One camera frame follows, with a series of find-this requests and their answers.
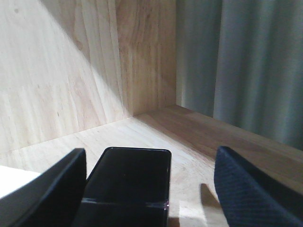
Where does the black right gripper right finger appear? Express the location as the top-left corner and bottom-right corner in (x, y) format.
(214, 146), (303, 227)

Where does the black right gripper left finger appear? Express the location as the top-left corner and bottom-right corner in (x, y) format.
(0, 148), (86, 227)

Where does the black smartphone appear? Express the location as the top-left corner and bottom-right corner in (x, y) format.
(84, 147), (171, 204)

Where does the white paper label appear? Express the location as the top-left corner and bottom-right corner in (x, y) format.
(0, 166), (40, 198)

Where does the wooden shelf unit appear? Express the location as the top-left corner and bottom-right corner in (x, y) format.
(0, 0), (303, 227)

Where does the grey corrugated back panel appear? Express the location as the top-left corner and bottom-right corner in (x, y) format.
(176, 0), (303, 149)

